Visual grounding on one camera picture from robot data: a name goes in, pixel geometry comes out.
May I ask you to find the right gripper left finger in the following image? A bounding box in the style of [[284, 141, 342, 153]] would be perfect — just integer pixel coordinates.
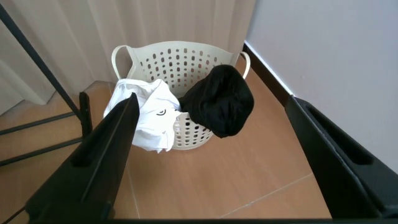
[[24, 92, 141, 220]]

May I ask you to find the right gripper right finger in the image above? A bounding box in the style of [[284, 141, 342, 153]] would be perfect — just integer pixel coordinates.
[[284, 94, 398, 219]]

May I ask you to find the white printed t-shirt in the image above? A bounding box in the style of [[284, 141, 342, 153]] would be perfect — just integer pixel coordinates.
[[103, 78, 183, 154]]

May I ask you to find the black garment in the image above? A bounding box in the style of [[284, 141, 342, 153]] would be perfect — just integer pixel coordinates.
[[177, 64, 255, 139]]

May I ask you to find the black clothes rack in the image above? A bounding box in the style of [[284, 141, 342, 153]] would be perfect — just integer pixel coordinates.
[[0, 2, 93, 167]]

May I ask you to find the white laundry basket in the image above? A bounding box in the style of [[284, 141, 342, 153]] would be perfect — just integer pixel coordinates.
[[111, 40, 251, 151]]

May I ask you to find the beige curtain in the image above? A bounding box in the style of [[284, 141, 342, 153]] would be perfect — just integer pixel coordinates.
[[0, 0, 257, 116]]

